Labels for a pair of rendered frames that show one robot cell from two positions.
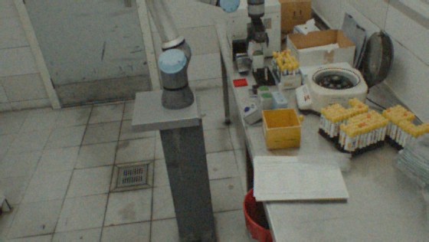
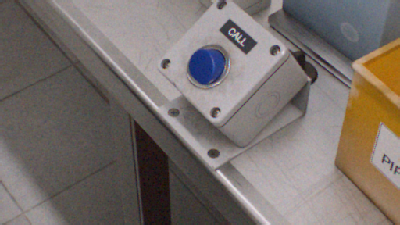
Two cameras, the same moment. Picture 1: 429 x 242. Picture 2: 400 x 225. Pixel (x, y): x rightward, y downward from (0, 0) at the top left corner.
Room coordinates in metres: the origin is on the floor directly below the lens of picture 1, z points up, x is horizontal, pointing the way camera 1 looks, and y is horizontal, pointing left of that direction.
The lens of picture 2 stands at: (1.11, 0.07, 1.31)
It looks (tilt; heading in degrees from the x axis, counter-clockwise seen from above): 49 degrees down; 325
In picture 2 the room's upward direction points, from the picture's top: straight up
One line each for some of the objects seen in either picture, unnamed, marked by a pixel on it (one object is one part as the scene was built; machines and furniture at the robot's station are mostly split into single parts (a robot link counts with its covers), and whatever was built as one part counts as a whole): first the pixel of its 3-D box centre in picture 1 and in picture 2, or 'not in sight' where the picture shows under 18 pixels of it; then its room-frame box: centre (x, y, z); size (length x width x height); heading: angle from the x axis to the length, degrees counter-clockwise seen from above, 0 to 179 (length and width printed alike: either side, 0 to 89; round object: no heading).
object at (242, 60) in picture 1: (241, 58); not in sight; (1.95, -0.18, 0.92); 0.21 x 0.07 x 0.05; 3
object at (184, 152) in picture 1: (189, 178); not in sight; (1.57, 0.16, 0.44); 0.20 x 0.20 x 0.87; 3
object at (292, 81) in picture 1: (285, 73); not in sight; (1.76, -0.38, 0.91); 0.20 x 0.10 x 0.07; 3
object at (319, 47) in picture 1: (319, 52); not in sight; (1.87, -0.57, 0.95); 0.29 x 0.25 x 0.15; 93
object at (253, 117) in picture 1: (256, 112); (254, 62); (1.41, -0.18, 0.92); 0.13 x 0.07 x 0.08; 93
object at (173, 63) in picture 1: (173, 67); not in sight; (1.58, 0.16, 1.08); 0.13 x 0.12 x 0.14; 173
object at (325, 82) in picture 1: (335, 84); not in sight; (1.50, -0.54, 0.97); 0.15 x 0.15 x 0.07
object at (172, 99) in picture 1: (176, 91); not in sight; (1.57, 0.16, 0.97); 0.15 x 0.15 x 0.10
